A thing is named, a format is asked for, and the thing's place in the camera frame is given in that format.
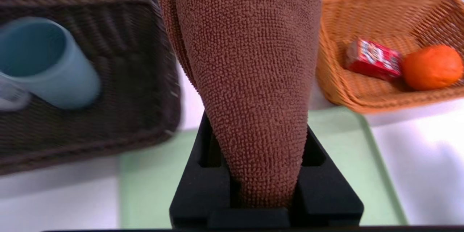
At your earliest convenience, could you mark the brown towel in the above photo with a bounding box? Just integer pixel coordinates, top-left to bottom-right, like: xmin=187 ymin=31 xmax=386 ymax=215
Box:
xmin=158 ymin=0 xmax=328 ymax=209

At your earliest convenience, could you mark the dark brown wicker basket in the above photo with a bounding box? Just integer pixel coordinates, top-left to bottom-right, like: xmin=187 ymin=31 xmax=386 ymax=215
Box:
xmin=0 ymin=0 xmax=182 ymax=176

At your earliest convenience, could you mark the orange fruit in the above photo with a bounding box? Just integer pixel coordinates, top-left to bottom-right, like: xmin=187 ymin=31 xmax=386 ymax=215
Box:
xmin=401 ymin=45 xmax=464 ymax=91

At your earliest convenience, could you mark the orange wicker basket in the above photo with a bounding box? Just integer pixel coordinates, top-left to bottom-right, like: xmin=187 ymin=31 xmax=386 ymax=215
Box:
xmin=316 ymin=0 xmax=464 ymax=114

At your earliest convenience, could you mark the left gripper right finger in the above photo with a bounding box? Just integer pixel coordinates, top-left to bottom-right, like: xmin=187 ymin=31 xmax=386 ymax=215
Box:
xmin=290 ymin=126 xmax=364 ymax=227

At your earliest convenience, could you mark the blue-grey plastic cup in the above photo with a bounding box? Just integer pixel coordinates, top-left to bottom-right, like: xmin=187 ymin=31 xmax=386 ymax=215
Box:
xmin=0 ymin=17 xmax=101 ymax=110

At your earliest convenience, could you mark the light green plastic tray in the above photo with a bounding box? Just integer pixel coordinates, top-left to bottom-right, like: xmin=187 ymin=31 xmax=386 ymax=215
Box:
xmin=119 ymin=107 xmax=408 ymax=227

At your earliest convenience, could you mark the white plastic bottle clear cap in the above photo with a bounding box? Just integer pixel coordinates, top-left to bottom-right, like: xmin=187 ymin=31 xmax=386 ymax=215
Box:
xmin=0 ymin=74 xmax=31 ymax=112

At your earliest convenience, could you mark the red snack carton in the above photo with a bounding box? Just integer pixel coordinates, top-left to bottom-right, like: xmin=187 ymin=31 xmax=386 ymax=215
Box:
xmin=345 ymin=38 xmax=403 ymax=82

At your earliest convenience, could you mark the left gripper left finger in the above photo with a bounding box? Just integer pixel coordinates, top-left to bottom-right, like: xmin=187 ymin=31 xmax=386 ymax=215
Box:
xmin=169 ymin=112 xmax=232 ymax=228

